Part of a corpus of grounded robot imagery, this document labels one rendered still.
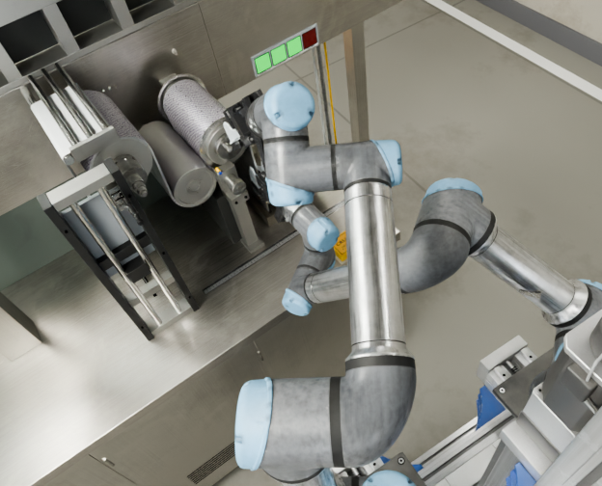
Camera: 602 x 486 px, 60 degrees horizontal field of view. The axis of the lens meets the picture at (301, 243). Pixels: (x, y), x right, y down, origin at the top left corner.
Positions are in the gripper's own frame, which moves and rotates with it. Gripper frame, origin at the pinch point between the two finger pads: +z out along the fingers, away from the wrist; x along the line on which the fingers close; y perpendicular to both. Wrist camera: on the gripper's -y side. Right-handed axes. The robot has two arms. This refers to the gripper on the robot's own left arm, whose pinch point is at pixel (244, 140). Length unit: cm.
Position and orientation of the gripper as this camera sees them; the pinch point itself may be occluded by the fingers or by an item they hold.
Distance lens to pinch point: 116.2
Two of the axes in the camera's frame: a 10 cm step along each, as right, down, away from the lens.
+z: -3.5, -0.8, 9.4
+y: -4.8, -8.4, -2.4
